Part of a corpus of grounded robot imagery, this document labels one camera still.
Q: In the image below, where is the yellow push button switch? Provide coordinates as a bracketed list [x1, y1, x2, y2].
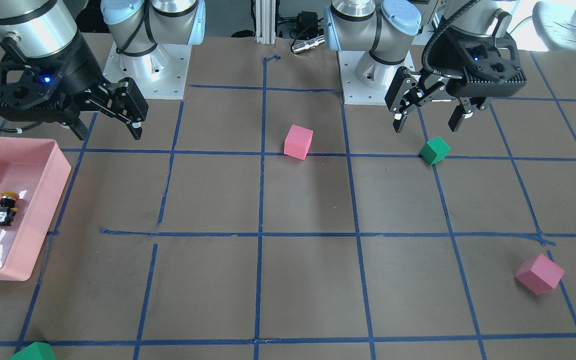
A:
[0, 191, 19, 227]

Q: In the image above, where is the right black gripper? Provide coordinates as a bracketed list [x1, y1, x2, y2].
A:
[0, 35, 149, 141]

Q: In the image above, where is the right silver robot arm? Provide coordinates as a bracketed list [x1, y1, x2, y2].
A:
[0, 0, 206, 141]

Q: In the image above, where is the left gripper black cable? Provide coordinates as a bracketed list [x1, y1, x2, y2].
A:
[421, 0, 484, 76]

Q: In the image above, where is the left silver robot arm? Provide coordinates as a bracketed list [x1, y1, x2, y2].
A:
[324, 0, 527, 133]

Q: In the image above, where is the black power adapter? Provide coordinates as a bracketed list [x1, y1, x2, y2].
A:
[295, 11, 319, 34]

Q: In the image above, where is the silver metal connector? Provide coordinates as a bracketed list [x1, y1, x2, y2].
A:
[290, 35, 326, 55]

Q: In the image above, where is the pink cube at far edge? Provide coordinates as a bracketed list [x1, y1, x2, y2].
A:
[514, 253, 565, 296]

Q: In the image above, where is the green cube near left arm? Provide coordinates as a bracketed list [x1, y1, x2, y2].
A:
[419, 136, 451, 166]

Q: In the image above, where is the pink cube near centre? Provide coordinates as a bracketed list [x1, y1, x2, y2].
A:
[283, 124, 314, 161]

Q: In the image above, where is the grey chair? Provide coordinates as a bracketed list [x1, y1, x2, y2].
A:
[531, 0, 576, 52]

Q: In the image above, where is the pink plastic tray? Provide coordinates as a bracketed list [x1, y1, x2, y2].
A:
[0, 137, 71, 281]

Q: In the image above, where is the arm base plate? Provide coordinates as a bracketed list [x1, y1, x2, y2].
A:
[337, 51, 415, 106]
[103, 44, 194, 100]

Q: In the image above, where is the aluminium profile post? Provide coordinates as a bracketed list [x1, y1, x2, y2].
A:
[253, 0, 278, 45]

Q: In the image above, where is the green cube at near corner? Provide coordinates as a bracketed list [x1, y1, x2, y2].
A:
[9, 342, 56, 360]

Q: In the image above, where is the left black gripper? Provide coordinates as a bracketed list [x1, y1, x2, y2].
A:
[385, 28, 527, 133]

